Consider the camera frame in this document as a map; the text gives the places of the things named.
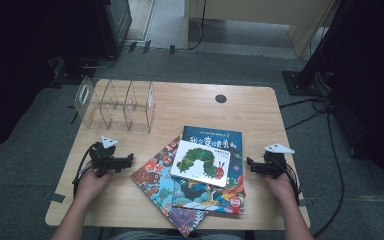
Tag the black stand base plate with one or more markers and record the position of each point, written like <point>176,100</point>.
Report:
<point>305,85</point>

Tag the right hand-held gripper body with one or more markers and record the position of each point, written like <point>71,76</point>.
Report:
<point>275,163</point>

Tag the person's grey clothing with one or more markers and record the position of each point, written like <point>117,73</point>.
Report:
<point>140,236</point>

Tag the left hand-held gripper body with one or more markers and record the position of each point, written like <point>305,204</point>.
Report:
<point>104,158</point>

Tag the person's left hand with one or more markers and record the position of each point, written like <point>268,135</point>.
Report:
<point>91,186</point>

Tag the light blue many-monsters picture book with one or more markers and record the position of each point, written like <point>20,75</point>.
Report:
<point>155,181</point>

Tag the clear acrylic book rack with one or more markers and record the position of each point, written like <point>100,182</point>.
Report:
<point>113,106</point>

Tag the dark blue monster picture book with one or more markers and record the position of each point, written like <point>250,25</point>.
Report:
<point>233,140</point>

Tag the dark floor tape strip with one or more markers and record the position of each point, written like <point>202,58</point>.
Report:
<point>132,46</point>
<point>172,49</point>
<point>305,202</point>
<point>146,46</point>

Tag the black round table grommet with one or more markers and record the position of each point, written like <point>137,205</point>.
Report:
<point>220,98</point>

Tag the person's right hand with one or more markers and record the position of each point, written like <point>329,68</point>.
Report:
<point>280,188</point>

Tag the dark cabinet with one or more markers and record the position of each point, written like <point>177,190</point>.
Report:
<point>116,23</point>

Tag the beige wooden furniture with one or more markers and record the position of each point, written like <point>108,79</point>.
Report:
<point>263,10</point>

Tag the white caterpillar picture book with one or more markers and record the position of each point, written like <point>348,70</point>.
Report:
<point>200,163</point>

